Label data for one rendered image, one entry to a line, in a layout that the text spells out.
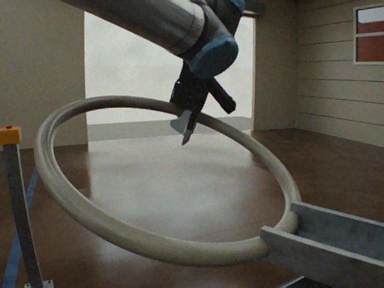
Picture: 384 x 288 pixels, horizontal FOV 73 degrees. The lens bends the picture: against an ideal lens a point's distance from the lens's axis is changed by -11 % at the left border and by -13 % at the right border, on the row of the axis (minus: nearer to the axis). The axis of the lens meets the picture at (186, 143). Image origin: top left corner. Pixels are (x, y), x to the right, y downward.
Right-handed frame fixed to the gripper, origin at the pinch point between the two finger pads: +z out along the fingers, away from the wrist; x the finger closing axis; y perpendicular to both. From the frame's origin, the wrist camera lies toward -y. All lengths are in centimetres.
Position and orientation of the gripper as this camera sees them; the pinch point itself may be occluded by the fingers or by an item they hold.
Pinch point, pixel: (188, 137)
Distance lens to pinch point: 76.9
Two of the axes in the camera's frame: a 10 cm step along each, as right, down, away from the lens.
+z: -3.0, 8.5, 4.3
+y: -9.3, -3.5, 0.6
